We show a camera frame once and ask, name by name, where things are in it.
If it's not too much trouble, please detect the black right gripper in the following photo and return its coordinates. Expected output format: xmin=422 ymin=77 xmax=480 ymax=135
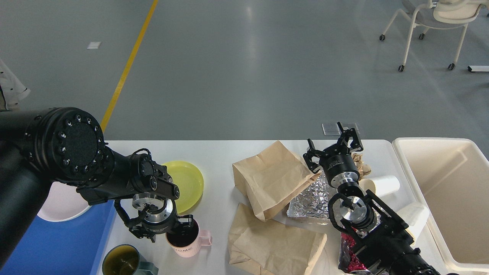
xmin=303 ymin=122 xmax=364 ymax=189

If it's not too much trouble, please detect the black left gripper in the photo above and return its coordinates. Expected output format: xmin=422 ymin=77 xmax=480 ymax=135
xmin=128 ymin=193 xmax=194 ymax=243

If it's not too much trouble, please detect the pink mug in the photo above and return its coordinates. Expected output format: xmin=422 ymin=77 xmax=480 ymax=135
xmin=165 ymin=220 xmax=213 ymax=258

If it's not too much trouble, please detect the teal green mug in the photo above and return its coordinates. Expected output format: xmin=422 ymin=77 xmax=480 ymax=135
xmin=102 ymin=244 xmax=159 ymax=275

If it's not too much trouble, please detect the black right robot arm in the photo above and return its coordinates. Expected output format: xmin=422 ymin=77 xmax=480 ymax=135
xmin=303 ymin=122 xmax=438 ymax=275

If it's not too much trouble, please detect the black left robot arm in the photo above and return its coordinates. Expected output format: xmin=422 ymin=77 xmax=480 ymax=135
xmin=0 ymin=107 xmax=197 ymax=266

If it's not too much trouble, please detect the metal floor socket plate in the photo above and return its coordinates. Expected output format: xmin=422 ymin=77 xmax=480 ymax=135
xmin=322 ymin=122 xmax=361 ymax=136

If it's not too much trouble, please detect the crumpled brown paper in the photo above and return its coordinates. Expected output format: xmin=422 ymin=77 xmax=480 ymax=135
xmin=351 ymin=153 xmax=372 ymax=180

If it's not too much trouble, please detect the crumpled aluminium foil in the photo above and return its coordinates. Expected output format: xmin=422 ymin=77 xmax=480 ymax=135
xmin=287 ymin=174 xmax=336 ymax=221

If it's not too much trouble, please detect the upper white paper cup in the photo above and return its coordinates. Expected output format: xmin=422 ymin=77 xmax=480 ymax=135
xmin=359 ymin=175 xmax=400 ymax=197

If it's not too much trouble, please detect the white paper cup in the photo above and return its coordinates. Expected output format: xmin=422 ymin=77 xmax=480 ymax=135
xmin=359 ymin=175 xmax=400 ymax=197
xmin=396 ymin=202 xmax=430 ymax=246

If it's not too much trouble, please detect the yellow plastic plate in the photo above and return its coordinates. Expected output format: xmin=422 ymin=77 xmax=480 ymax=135
xmin=164 ymin=161 xmax=204 ymax=214

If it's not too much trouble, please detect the upper brown paper bag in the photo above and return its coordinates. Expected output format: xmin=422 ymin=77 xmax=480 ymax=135
xmin=232 ymin=141 xmax=322 ymax=222

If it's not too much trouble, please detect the brown paper bag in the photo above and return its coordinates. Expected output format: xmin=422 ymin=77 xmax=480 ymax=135
xmin=232 ymin=141 xmax=322 ymax=222
xmin=228 ymin=204 xmax=327 ymax=275

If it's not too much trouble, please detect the blue plastic tray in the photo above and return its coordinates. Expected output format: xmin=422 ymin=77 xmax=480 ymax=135
xmin=1 ymin=202 xmax=115 ymax=275

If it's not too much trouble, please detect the lower white paper cup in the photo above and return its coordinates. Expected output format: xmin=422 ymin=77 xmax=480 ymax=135
xmin=396 ymin=202 xmax=430 ymax=246

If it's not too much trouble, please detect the pink plate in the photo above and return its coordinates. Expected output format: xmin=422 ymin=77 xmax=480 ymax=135
xmin=37 ymin=181 xmax=91 ymax=222

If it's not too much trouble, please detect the red foil snack wrapper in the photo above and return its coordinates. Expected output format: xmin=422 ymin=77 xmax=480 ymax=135
xmin=338 ymin=233 xmax=368 ymax=275

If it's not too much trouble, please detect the lower brown paper bag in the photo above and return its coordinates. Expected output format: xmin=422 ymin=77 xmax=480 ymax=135
xmin=228 ymin=204 xmax=327 ymax=275

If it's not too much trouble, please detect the beige plastic bin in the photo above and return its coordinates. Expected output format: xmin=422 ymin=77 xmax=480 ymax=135
xmin=393 ymin=137 xmax=489 ymax=275

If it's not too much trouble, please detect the white bar on floor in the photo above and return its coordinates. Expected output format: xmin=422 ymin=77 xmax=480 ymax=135
xmin=467 ymin=65 xmax=489 ymax=73

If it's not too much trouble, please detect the white rolling chair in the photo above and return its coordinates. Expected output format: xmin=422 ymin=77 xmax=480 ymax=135
xmin=379 ymin=0 xmax=488 ymax=72

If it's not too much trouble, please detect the white polka-dot cloth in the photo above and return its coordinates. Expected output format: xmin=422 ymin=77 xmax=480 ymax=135
xmin=0 ymin=60 xmax=31 ymax=112

